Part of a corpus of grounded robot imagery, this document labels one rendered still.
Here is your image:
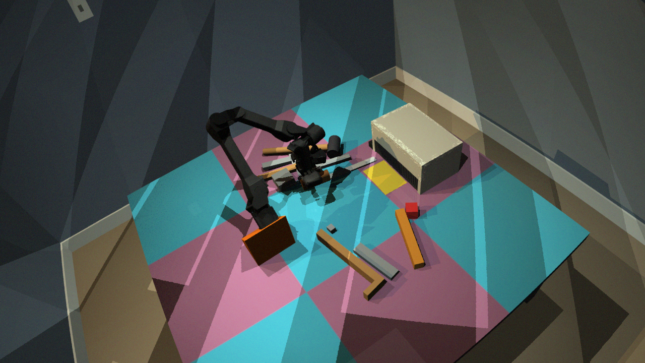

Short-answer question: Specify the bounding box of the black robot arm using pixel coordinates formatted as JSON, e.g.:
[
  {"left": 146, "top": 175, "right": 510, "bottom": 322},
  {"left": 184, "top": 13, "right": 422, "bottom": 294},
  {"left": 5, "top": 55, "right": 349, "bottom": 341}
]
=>
[{"left": 206, "top": 107, "right": 327, "bottom": 229}]

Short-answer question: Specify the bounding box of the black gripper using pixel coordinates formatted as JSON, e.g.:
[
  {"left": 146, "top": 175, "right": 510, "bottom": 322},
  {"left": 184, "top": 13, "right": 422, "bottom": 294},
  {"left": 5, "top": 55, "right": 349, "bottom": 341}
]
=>
[{"left": 290, "top": 152, "right": 323, "bottom": 188}]

